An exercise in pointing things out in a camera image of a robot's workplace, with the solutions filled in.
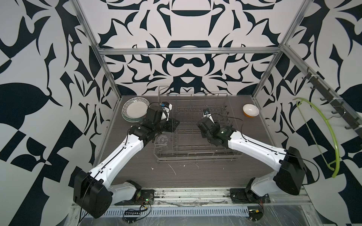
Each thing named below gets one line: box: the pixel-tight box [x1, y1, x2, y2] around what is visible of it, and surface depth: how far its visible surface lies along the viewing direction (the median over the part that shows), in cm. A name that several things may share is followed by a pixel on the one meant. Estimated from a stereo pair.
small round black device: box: [248, 209, 264, 221], surface depth 73 cm
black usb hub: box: [123, 210, 141, 218], surface depth 74 cm
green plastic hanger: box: [292, 97, 340, 178], surface depth 67 cm
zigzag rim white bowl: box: [121, 96, 151, 119], surface depth 110 cm
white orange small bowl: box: [242, 103, 260, 118], surface depth 110 cm
